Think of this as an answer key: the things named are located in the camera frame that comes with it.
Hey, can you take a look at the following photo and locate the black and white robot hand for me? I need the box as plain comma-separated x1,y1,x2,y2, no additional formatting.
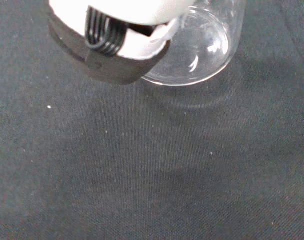
47,0,194,86

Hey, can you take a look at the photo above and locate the black bench cloth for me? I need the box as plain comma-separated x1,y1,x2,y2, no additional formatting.
0,0,304,240

